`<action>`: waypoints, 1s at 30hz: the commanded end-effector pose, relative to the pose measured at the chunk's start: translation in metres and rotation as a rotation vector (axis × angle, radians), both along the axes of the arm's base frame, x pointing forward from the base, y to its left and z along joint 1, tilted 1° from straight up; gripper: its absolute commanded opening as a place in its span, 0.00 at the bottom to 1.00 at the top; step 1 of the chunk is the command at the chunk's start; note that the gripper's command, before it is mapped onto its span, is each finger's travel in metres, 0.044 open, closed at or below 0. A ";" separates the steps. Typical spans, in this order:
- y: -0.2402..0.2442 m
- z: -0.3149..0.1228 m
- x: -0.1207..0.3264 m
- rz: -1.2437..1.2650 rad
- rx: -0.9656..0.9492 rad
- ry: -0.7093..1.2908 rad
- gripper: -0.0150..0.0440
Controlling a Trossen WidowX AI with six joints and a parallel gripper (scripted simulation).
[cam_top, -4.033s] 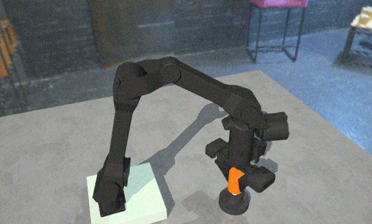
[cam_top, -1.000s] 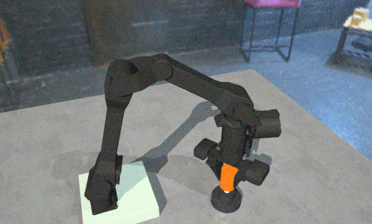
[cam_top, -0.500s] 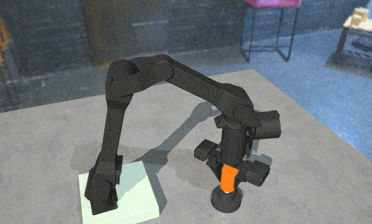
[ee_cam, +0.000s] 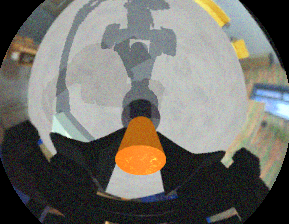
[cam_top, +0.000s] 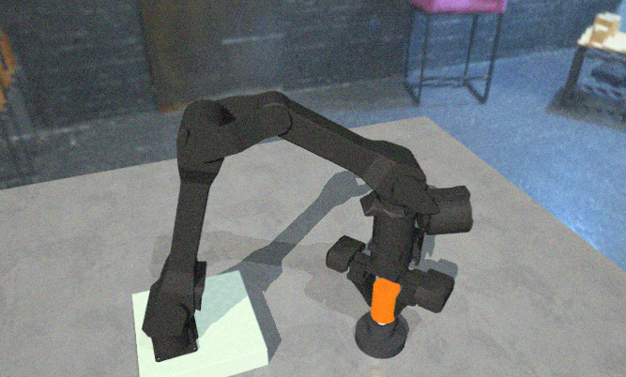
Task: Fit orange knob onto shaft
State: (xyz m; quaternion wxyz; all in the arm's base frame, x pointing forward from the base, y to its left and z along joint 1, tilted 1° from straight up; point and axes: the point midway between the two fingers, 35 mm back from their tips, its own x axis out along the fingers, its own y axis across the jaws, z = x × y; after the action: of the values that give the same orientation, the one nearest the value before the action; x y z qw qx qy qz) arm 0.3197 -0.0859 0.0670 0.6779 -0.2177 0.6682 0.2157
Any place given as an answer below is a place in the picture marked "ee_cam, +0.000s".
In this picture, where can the orange tapered knob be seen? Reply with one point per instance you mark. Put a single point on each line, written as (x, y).
(140, 152)

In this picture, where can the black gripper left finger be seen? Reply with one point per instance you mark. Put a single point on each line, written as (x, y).
(97, 156)

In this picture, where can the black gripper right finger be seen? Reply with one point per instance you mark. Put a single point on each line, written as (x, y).
(181, 165)

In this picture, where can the dark grey round pedestal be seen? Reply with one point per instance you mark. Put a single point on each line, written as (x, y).
(138, 108)

